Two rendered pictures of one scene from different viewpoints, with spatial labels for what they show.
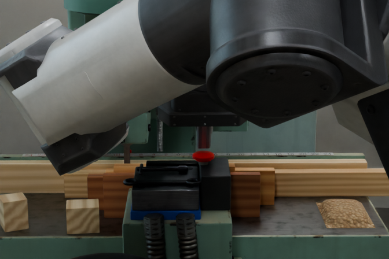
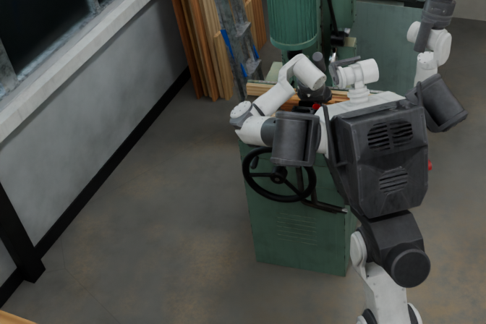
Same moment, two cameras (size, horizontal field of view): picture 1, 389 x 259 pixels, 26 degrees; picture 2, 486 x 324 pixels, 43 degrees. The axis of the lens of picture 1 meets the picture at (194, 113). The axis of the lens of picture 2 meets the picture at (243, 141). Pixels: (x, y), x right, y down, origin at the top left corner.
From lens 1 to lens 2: 133 cm
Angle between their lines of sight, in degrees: 33
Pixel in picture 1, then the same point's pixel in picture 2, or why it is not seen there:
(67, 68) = (246, 134)
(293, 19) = (286, 156)
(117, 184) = (289, 105)
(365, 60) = (307, 160)
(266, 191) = not seen: hidden behind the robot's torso
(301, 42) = (286, 163)
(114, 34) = (255, 134)
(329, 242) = not seen: hidden behind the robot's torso
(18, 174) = (257, 90)
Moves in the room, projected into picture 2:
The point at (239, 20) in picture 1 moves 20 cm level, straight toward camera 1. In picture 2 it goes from (275, 152) to (250, 204)
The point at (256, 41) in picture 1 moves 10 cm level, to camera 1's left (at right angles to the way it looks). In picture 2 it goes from (277, 160) to (242, 156)
